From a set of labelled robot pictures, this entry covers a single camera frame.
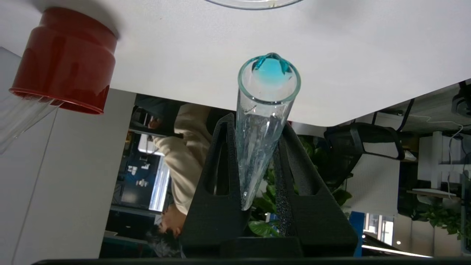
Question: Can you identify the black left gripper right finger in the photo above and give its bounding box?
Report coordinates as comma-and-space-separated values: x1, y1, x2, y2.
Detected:
273, 123, 359, 258

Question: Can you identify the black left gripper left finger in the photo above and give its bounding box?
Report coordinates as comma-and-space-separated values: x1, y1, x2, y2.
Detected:
179, 113, 251, 258

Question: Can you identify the test tube with blue-green liquid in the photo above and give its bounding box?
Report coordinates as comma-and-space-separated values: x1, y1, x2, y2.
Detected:
235, 53, 302, 211

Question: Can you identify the empty clear glass tube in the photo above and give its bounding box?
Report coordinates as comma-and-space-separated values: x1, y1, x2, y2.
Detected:
0, 95, 50, 155

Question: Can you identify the green leafy plant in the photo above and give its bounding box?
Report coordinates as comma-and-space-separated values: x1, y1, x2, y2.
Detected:
248, 135, 354, 238

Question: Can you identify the person in cream sweater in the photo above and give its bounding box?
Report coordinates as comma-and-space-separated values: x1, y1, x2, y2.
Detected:
145, 94, 226, 258

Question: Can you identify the lit computer monitor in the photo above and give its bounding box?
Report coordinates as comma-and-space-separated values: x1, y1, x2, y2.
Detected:
117, 145, 172, 214

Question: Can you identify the black office chair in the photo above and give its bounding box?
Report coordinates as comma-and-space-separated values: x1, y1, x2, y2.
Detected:
323, 121, 406, 188

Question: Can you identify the small green potted plant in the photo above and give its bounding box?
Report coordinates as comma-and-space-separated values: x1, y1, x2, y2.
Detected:
419, 204, 465, 236

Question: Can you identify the dark red cup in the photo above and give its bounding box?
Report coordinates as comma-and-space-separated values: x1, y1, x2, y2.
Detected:
9, 7, 118, 115

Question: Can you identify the clear glass beaker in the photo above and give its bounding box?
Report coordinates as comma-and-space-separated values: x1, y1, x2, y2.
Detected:
204, 0, 305, 10

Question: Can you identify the white desk with cables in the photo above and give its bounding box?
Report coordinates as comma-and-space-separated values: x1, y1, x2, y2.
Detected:
407, 114, 471, 201

